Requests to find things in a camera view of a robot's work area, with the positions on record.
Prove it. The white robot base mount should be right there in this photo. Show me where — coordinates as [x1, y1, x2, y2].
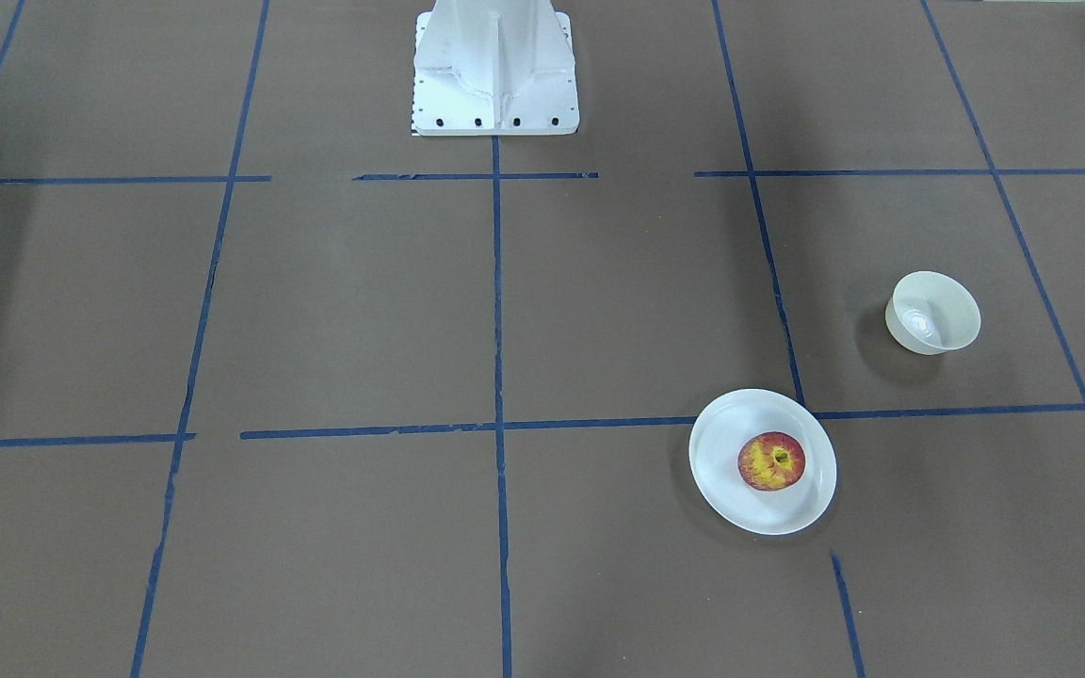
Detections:
[411, 1, 580, 137]

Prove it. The red yellow apple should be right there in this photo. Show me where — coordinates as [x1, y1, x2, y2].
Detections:
[737, 430, 808, 491]

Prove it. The white plate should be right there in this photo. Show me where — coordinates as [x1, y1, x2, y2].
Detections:
[688, 389, 838, 536]

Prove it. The white bowl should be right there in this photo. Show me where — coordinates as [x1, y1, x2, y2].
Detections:
[885, 271, 982, 356]

